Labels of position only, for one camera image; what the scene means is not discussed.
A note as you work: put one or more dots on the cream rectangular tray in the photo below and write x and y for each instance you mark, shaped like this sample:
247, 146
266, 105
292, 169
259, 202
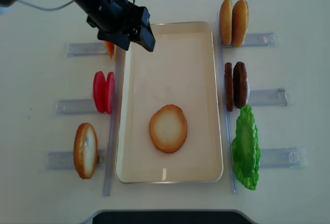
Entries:
179, 71

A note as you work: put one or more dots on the upright bread slice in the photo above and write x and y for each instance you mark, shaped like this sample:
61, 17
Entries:
85, 150

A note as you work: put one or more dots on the orange cheese slice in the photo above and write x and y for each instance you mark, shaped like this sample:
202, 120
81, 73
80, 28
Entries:
110, 48

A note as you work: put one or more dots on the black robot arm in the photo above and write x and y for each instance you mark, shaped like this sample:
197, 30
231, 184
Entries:
92, 7

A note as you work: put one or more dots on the clear acrylic left rack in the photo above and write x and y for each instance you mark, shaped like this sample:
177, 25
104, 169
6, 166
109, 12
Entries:
65, 160

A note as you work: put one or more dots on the green lettuce leaf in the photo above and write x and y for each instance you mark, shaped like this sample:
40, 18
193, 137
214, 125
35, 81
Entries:
245, 149

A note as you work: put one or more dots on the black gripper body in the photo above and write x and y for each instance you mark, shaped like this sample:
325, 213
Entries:
116, 27

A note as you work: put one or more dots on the red tomato slice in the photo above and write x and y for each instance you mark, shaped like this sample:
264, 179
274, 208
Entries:
99, 84
109, 92

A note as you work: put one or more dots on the clear acrylic rack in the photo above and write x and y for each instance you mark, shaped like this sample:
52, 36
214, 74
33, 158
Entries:
292, 157
65, 160

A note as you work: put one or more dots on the golden bun half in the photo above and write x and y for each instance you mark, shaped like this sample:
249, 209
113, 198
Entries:
225, 22
240, 21

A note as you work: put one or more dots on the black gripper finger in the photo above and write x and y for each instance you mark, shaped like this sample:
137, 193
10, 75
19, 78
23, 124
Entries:
143, 36

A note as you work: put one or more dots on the toasted bread slice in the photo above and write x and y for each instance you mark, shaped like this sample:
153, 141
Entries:
168, 129

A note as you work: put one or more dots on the clear acrylic right rack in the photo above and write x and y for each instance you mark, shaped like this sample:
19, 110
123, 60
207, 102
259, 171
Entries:
292, 157

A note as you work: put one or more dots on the dark brown meat patty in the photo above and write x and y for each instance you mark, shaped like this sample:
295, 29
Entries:
240, 85

